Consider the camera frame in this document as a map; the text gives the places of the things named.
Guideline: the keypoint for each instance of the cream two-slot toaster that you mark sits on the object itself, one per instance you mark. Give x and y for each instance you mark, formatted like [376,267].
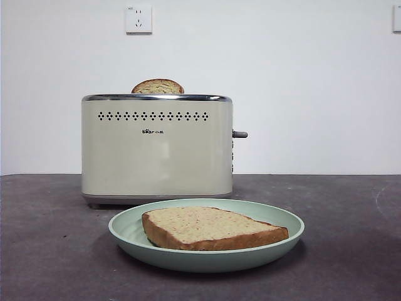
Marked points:
[150,163]

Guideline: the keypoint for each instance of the small brown bread slice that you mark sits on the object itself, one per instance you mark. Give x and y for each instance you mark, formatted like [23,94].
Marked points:
[157,86]

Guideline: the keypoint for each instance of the large brown bread slice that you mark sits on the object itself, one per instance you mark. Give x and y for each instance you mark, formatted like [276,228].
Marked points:
[213,225]

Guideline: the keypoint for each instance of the pale green round plate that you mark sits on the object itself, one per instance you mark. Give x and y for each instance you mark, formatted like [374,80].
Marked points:
[206,260]

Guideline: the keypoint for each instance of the white wall switch plate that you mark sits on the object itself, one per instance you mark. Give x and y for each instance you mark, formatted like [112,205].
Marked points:
[397,19]

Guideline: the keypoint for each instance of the white wall power socket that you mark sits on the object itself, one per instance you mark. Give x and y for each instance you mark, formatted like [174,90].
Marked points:
[139,19]

